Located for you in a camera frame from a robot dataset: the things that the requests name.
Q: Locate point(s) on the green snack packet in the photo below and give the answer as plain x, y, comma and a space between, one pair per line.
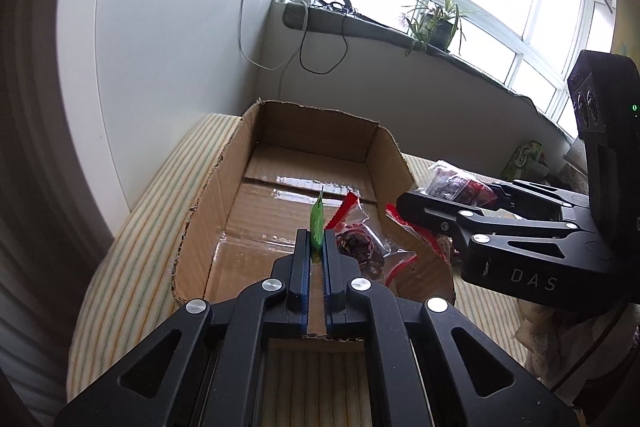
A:
316, 222

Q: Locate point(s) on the cardboard box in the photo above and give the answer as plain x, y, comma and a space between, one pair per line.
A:
280, 217

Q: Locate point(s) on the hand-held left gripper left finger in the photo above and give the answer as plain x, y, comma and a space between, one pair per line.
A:
303, 267

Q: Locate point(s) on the clear red-edged snack packet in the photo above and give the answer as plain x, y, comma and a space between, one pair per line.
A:
357, 242
415, 227

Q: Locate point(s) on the potted spider plant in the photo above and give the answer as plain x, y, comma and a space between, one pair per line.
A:
440, 27

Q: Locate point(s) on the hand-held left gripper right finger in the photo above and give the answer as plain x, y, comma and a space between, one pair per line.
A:
327, 267

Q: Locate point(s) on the striped mattress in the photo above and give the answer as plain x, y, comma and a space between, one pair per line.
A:
140, 267

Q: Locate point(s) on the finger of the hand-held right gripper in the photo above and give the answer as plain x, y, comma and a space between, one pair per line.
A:
540, 197
440, 214

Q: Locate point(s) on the dark red snack packet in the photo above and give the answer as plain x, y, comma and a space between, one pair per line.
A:
450, 182

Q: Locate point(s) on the beige lace cloth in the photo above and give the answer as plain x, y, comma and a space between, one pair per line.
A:
545, 332

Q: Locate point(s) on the green printed box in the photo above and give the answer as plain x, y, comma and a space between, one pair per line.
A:
525, 157

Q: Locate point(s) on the white lace cloth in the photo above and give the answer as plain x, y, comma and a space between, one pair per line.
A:
579, 162

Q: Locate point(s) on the dark stone windowsill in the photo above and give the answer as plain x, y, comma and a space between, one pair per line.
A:
370, 32

